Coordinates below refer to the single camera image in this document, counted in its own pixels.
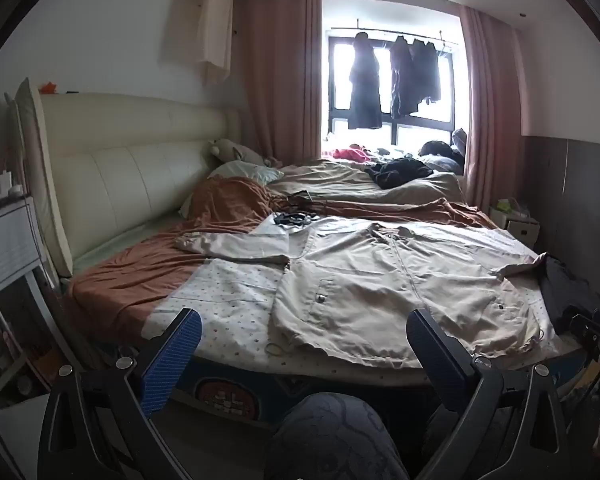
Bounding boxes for pink curtain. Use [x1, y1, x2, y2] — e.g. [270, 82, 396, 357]
[457, 5, 528, 211]
[240, 0, 323, 168]

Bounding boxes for clothes pile by window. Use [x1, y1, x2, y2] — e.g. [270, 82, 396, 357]
[267, 159, 468, 206]

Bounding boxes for white floral blanket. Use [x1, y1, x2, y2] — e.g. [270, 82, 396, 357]
[152, 212, 588, 383]

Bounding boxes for dark grey pillow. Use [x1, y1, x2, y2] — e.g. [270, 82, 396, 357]
[539, 256, 600, 333]

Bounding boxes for white nightstand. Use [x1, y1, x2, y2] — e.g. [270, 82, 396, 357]
[0, 195, 68, 408]

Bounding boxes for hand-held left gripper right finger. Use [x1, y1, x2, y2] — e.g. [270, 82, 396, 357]
[406, 308, 568, 480]

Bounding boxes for beige hanging garment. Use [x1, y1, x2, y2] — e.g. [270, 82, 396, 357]
[167, 0, 233, 86]

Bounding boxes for plush toy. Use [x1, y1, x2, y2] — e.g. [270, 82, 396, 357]
[209, 139, 276, 167]

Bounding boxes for clothes rail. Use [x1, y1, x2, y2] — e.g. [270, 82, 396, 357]
[330, 25, 453, 46]

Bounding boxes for black clothes pile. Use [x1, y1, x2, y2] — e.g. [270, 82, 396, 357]
[364, 157, 433, 190]

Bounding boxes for beige jacket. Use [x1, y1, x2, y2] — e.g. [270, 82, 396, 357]
[174, 220, 548, 367]

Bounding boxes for cartoon printed bed base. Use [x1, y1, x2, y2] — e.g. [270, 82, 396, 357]
[170, 355, 596, 431]

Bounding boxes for dark hanging garment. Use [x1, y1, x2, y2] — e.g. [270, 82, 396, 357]
[347, 31, 383, 131]
[410, 37, 442, 106]

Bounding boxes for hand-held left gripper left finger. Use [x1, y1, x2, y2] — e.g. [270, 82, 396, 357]
[36, 307, 203, 480]

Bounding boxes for dark cushion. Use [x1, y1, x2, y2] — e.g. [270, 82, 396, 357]
[417, 129, 468, 171]

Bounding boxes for pale pillow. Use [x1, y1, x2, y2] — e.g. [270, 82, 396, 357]
[207, 161, 283, 186]

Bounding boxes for window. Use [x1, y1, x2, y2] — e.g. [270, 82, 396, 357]
[322, 35, 456, 153]

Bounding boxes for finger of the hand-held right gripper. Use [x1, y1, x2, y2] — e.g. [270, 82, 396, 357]
[567, 305, 600, 348]

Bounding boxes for cream padded headboard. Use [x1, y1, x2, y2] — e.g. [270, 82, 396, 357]
[17, 77, 243, 278]

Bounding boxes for brown blanket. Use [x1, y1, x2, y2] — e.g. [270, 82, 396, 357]
[67, 176, 496, 331]

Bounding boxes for red clothes pile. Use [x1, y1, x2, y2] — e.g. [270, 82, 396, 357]
[330, 144, 376, 162]

